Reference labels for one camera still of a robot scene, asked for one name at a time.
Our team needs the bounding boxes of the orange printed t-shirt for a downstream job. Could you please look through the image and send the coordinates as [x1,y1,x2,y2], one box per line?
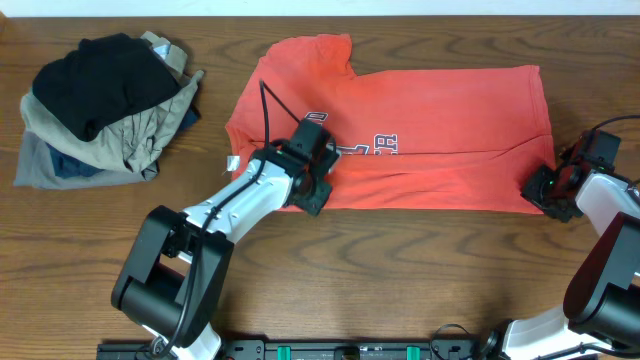
[226,34,555,214]

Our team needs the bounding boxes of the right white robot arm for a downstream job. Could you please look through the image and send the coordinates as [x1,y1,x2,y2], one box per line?
[489,171,639,359]

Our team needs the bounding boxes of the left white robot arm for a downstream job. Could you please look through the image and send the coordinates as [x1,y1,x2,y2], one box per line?
[111,145,341,359]

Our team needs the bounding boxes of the khaki folded garment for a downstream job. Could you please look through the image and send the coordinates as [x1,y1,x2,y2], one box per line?
[20,31,203,173]

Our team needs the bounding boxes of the black folded garment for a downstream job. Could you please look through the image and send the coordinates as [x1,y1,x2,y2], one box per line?
[32,33,180,142]

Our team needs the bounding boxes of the navy blue folded garment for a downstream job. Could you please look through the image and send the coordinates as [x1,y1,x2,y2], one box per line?
[47,145,102,179]

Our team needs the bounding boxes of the grey folded garment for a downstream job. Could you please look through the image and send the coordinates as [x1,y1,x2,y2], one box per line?
[14,131,159,190]

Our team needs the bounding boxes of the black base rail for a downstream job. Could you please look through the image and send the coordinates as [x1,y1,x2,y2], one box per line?
[97,322,504,360]

